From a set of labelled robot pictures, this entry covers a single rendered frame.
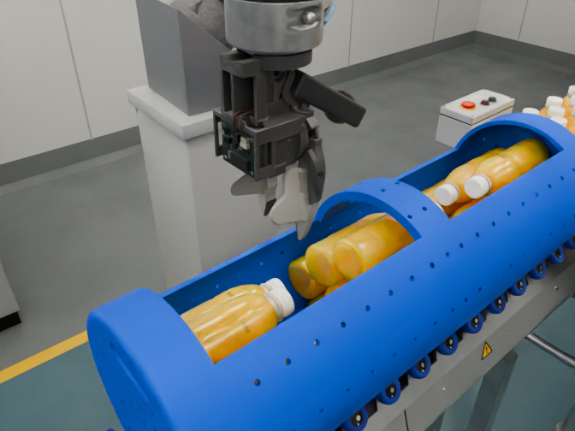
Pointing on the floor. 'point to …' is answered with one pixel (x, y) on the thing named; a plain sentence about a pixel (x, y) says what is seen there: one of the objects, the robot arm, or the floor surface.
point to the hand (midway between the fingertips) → (287, 215)
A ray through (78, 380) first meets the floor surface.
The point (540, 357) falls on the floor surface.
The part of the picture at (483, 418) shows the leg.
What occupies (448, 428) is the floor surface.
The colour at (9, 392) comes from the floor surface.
